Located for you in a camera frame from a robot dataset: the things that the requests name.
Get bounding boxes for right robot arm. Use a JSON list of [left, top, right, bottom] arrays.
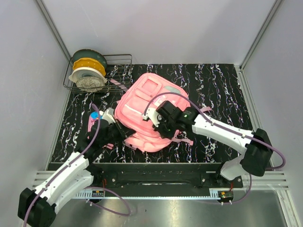
[[115, 101, 272, 188]]

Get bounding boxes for pink blue pencil case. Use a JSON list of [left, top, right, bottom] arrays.
[[87, 111, 114, 150]]

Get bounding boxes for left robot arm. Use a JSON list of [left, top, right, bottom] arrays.
[[18, 119, 122, 227]]

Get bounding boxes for speckled beige plate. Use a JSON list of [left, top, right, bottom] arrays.
[[76, 77, 107, 93]]

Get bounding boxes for white blue-rimmed plate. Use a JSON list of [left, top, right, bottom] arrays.
[[69, 67, 107, 83]]

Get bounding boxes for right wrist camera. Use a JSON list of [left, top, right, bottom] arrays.
[[143, 108, 162, 127]]

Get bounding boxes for grey wire dish rack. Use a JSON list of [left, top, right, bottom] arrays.
[[63, 54, 133, 93]]

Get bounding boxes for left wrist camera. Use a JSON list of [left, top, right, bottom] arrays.
[[99, 108, 116, 124]]

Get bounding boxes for yellow plate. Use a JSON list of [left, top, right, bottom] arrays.
[[72, 58, 106, 76]]

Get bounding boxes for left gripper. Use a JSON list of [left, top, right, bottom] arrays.
[[101, 119, 136, 147]]

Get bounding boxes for dark green plate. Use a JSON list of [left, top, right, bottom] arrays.
[[71, 49, 107, 69]]

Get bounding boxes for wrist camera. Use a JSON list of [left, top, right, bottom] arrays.
[[99, 108, 116, 124], [143, 108, 162, 127]]

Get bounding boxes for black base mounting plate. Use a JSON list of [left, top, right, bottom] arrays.
[[90, 163, 243, 198]]

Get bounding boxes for pink school backpack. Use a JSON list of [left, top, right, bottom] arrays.
[[114, 73, 193, 153]]

